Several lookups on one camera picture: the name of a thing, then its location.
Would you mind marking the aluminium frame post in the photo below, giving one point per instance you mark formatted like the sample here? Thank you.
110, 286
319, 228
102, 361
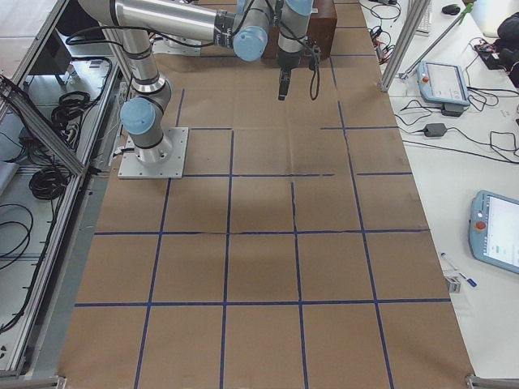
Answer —
412, 21

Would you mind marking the blue pen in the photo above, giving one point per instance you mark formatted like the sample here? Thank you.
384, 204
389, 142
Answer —
469, 280

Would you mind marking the blue teach pendant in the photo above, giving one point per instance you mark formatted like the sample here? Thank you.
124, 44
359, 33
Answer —
442, 83
493, 230

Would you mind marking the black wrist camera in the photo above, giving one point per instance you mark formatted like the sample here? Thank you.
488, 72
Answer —
313, 53

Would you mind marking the dark wooden drawer cabinet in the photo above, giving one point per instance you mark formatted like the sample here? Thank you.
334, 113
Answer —
321, 28

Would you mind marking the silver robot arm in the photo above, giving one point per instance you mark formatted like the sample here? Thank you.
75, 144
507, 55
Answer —
292, 19
129, 26

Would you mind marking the black power adapter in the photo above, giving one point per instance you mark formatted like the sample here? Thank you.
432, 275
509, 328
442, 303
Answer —
434, 130

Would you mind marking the brown paper table mat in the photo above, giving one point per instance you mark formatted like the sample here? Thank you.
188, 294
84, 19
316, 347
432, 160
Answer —
294, 252

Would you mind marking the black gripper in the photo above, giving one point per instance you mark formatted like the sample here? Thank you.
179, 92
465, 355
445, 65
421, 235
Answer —
287, 59

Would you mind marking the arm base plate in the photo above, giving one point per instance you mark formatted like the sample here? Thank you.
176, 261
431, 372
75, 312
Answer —
166, 160

